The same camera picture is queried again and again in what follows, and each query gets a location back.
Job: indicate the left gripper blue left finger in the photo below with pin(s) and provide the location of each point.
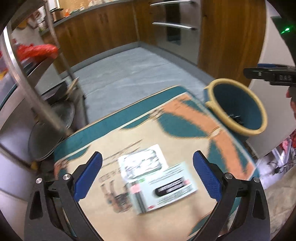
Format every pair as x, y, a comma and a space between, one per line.
85, 175

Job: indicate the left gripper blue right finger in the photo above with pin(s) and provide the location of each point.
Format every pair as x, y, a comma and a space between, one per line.
207, 174

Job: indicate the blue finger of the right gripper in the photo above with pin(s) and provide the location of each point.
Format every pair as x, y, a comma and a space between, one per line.
269, 65

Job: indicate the black plastic bag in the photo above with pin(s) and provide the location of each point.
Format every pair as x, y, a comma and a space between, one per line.
237, 119

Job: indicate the white green medicine box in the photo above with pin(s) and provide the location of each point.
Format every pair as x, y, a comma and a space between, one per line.
158, 189

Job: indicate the silver foil blister pack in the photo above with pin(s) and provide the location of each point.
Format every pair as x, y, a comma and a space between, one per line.
142, 162

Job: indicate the wooden kitchen cabinets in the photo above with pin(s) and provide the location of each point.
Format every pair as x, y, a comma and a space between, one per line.
232, 33

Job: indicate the teal yellow-rimmed trash bin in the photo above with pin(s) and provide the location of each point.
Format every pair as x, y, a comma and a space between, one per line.
224, 96

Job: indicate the person's right hand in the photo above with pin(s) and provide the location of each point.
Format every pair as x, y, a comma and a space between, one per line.
288, 95

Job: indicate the glass pan lid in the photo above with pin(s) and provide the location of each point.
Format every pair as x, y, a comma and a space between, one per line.
44, 138

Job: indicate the teal beige patterned mat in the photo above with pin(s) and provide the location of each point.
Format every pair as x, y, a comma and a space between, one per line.
180, 125

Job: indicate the stainless built-in oven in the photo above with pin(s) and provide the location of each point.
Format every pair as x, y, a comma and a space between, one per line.
177, 27

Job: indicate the black square tray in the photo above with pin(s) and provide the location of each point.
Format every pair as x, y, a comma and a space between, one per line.
55, 94

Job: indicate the stainless steel shelf rack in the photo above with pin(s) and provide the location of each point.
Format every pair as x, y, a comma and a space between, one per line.
25, 107

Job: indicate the blue lidded storage box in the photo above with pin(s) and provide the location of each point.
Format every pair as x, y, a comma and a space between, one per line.
8, 84

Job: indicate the yellow corn cob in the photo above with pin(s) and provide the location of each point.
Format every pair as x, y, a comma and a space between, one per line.
2, 74

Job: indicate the red plastic bag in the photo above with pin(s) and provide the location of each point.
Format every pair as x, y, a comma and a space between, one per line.
37, 52

